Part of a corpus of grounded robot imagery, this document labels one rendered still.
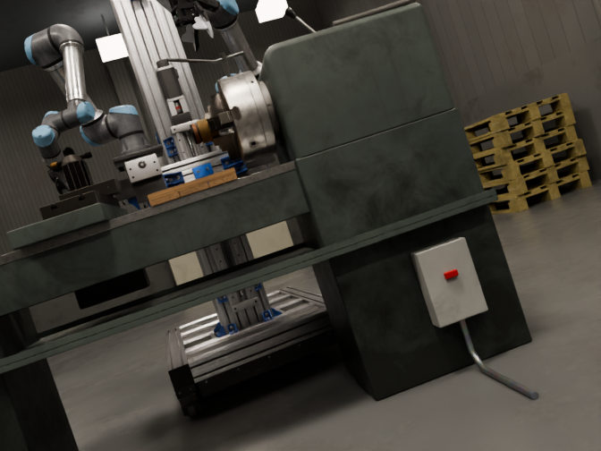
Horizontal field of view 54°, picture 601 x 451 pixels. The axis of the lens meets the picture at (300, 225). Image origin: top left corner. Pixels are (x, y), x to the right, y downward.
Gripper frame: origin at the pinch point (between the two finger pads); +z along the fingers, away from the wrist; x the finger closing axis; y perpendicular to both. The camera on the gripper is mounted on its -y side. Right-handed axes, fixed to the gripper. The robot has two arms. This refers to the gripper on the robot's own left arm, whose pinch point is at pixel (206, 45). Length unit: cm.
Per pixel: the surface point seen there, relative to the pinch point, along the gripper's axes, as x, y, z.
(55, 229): -11, 65, 43
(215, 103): -14.8, -3.3, 17.9
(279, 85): 16.2, -12.9, 21.1
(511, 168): -189, -351, 126
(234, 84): 1.6, -4.7, 15.3
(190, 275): -626, -165, 172
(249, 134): 4.3, -2.4, 33.2
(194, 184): 0.9, 21.1, 43.5
